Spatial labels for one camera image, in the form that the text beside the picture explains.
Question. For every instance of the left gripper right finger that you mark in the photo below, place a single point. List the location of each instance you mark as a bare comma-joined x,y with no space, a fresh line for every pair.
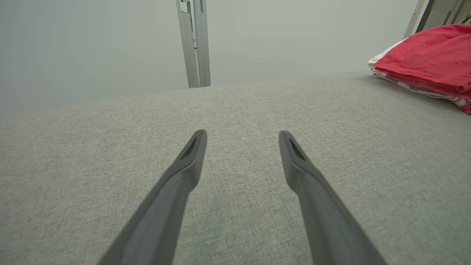
323,217

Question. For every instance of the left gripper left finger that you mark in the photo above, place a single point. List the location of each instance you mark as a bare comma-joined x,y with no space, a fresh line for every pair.
162,213

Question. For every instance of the red and white shirt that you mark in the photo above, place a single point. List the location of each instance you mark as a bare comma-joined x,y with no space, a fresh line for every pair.
430,59

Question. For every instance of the grey partition post two feet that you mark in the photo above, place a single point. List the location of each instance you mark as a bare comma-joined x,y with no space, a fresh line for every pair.
195,44

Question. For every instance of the grey partition post black strip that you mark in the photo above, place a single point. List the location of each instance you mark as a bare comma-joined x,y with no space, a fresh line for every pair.
419,16

